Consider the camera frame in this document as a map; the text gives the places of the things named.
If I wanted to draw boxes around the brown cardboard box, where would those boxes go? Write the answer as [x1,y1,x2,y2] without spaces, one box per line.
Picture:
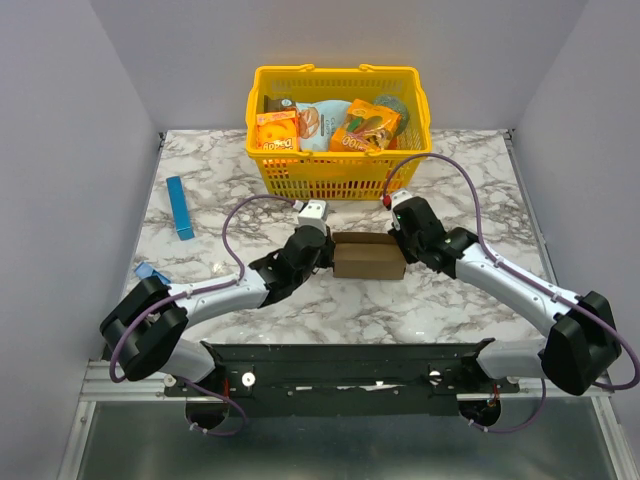
[332,232,407,281]

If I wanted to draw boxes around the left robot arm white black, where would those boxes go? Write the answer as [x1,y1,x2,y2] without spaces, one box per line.
[100,225,333,395]

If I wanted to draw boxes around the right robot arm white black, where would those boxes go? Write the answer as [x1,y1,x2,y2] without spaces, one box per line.
[383,190,621,395]

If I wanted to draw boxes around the long blue box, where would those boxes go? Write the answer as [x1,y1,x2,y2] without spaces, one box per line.
[166,176,194,241]

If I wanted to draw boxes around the small blue box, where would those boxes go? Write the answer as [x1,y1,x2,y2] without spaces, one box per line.
[134,262,171,285]

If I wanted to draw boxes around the yellow plastic shopping basket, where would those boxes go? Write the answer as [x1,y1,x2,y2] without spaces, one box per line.
[245,64,432,200]

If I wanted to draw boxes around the orange gummy candy bag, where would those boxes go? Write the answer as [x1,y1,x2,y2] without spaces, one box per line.
[329,99,400,153]

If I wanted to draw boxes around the light blue chips bag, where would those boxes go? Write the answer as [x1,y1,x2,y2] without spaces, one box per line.
[296,100,351,152]

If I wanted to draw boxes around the green round scrubber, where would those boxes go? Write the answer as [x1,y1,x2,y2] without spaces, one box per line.
[374,94,410,137]

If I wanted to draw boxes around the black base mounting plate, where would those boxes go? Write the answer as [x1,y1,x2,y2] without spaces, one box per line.
[164,339,531,419]

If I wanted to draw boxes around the dark brown packet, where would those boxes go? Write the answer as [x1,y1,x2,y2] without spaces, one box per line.
[263,95,297,113]

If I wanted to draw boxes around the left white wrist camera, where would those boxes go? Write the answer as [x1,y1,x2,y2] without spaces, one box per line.
[294,199,329,232]

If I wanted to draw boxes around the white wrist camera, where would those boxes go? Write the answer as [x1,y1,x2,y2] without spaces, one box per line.
[382,189,413,210]
[294,199,329,232]

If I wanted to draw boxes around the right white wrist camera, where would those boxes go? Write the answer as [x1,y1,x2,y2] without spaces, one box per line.
[382,189,413,210]

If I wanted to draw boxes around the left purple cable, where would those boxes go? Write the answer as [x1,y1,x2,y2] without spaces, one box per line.
[108,194,304,437]

